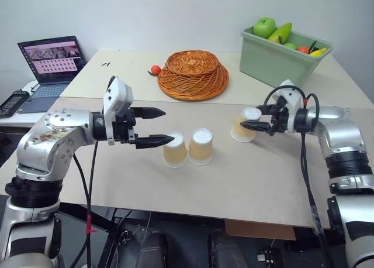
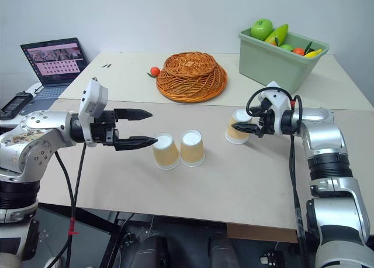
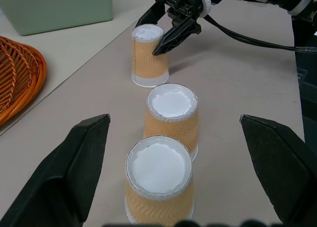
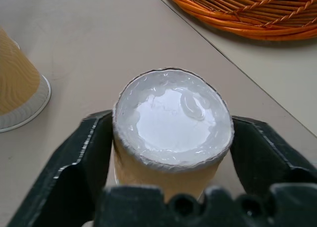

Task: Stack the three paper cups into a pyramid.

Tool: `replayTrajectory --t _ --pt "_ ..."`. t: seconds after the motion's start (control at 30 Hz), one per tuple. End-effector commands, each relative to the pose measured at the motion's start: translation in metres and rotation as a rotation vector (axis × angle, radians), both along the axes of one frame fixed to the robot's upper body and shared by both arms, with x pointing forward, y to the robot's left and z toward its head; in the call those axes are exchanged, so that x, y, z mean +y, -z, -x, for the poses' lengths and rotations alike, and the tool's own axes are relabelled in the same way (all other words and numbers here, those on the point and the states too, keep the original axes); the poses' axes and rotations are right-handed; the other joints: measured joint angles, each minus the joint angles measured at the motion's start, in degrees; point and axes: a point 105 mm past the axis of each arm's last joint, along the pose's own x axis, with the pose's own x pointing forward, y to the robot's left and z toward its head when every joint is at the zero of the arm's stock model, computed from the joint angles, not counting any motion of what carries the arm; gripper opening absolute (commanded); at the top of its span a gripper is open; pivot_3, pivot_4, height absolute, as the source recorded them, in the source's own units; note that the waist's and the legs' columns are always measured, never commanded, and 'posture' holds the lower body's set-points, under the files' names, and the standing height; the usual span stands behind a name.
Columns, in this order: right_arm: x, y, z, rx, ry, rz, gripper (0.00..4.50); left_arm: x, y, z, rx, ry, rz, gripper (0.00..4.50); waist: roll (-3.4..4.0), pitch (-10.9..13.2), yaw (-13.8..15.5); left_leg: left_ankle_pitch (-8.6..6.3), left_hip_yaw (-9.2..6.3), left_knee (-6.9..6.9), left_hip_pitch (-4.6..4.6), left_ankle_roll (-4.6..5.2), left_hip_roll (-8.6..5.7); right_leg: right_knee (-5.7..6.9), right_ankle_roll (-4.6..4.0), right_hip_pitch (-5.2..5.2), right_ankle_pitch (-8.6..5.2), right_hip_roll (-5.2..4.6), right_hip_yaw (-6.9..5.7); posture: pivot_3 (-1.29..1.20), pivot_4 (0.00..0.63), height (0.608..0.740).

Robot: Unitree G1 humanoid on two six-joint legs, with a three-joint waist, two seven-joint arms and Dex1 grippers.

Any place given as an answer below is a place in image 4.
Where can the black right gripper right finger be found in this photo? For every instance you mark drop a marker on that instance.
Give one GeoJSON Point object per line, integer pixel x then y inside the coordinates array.
{"type": "Point", "coordinates": [267, 160]}

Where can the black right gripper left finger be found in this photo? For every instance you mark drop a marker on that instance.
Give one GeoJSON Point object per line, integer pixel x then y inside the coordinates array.
{"type": "Point", "coordinates": [74, 167]}

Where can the tan ribbed paper cup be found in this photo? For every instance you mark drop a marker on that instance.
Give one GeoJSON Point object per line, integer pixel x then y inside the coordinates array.
{"type": "Point", "coordinates": [171, 128]}
{"type": "Point", "coordinates": [17, 88]}

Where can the orange wicker basket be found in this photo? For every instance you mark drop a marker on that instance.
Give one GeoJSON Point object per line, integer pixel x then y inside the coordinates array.
{"type": "Point", "coordinates": [250, 11]}

